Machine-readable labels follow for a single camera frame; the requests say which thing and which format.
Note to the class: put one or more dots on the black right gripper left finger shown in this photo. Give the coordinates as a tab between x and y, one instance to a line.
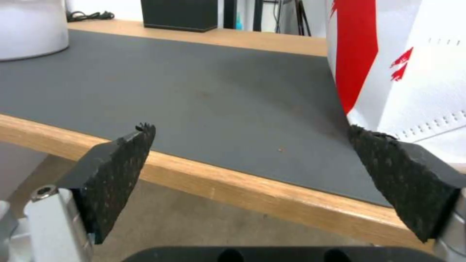
109	174

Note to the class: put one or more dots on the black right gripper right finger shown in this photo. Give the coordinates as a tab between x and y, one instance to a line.
404	185

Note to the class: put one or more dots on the white red takeout paper bag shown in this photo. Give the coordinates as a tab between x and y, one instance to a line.
400	68

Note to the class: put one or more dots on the dark grey desk mat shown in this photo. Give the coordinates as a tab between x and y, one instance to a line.
200	103

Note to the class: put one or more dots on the white round container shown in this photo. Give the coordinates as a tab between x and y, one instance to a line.
29	27

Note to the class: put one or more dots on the black rectangular box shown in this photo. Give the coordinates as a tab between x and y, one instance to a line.
180	13

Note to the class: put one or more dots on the teal bottle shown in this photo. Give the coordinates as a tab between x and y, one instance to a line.
239	23

